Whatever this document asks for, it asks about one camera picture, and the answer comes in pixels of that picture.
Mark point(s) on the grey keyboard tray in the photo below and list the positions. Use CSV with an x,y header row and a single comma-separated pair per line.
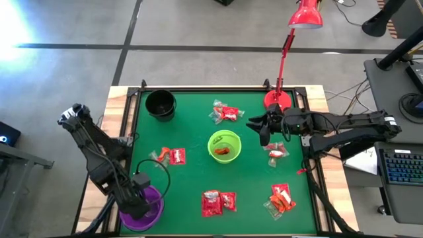
x,y
406,201

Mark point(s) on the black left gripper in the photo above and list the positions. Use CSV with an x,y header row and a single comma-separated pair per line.
x,y
132,205

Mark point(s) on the round black device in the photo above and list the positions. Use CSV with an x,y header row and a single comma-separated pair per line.
x,y
411,104

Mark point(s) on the silver corner bracket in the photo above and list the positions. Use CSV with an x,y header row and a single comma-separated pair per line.
x,y
305,141

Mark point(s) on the backlit black keyboard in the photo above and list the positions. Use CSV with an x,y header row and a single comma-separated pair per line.
x,y
401,167

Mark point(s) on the white paper sheet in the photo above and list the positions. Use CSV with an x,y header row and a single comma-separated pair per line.
x,y
363,162

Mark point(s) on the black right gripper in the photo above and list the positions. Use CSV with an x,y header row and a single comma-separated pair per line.
x,y
291,124

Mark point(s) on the purple plastic bucket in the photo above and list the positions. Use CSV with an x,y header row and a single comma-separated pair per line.
x,y
155,211

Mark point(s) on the grey bench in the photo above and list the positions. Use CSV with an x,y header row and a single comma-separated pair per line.
x,y
20,158

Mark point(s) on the black plastic bucket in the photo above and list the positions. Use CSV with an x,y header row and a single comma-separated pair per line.
x,y
160,104

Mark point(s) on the silver red candy pack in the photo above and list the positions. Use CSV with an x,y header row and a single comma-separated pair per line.
x,y
211,195

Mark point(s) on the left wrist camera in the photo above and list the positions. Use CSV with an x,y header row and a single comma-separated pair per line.
x,y
141,181

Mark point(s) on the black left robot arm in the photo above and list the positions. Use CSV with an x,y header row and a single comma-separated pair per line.
x,y
82,132

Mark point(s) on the black stand pole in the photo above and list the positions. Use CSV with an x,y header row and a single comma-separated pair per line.
x,y
380,20
400,49

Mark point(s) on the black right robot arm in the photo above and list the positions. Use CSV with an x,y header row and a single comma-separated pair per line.
x,y
357,124

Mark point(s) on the red desk lamp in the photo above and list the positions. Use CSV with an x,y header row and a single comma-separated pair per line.
x,y
305,15

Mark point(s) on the black frame leg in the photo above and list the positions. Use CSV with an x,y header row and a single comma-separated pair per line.
x,y
100,218
327,205

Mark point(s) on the black device blue light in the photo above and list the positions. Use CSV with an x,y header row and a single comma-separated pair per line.
x,y
8,134

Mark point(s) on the green plastic bucket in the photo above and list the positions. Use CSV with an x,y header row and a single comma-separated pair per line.
x,y
231,142

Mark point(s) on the green table mat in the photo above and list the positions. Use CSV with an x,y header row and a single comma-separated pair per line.
x,y
191,132

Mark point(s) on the grey side desk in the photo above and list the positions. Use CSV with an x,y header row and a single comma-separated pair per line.
x,y
386,96

